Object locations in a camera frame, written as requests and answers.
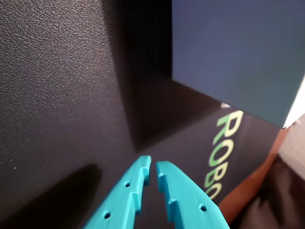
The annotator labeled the white open paper box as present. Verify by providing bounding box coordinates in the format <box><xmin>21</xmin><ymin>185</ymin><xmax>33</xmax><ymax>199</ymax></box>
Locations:
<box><xmin>171</xmin><ymin>0</ymin><xmax>305</xmax><ymax>129</ymax></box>

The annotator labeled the turquoise gripper finger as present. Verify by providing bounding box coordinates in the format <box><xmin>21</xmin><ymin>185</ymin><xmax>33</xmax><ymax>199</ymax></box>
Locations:
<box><xmin>156</xmin><ymin>161</ymin><xmax>231</xmax><ymax>229</ymax></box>
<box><xmin>83</xmin><ymin>155</ymin><xmax>153</xmax><ymax>229</ymax></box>

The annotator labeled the black mat with ROBO print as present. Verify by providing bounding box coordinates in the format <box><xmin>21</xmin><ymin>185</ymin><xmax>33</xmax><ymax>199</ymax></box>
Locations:
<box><xmin>0</xmin><ymin>0</ymin><xmax>285</xmax><ymax>229</ymax></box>

